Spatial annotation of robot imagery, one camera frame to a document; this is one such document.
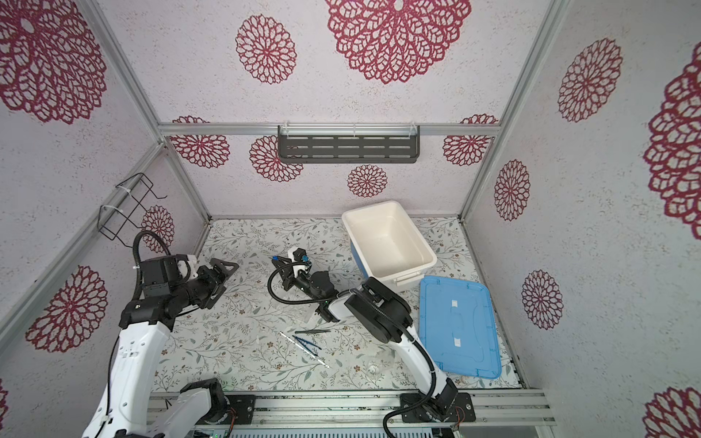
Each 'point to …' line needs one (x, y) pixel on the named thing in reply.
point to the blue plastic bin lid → (457, 326)
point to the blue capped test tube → (275, 257)
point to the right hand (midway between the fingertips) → (275, 256)
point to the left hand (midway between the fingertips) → (233, 279)
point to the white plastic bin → (387, 244)
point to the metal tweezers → (313, 331)
